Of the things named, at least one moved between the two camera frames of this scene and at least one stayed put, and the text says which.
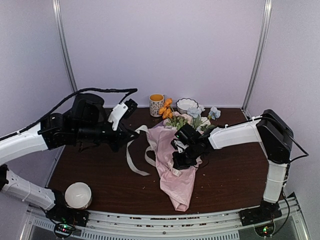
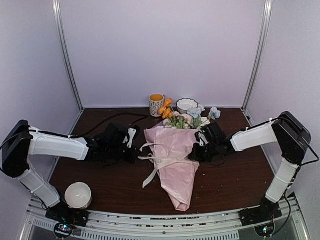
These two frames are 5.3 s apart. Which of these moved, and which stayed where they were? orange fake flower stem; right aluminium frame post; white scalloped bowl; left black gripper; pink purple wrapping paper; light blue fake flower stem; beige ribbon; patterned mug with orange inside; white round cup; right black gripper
Moved: right black gripper; left black gripper; pink purple wrapping paper; beige ribbon
Stayed: white scalloped bowl; right aluminium frame post; white round cup; orange fake flower stem; light blue fake flower stem; patterned mug with orange inside
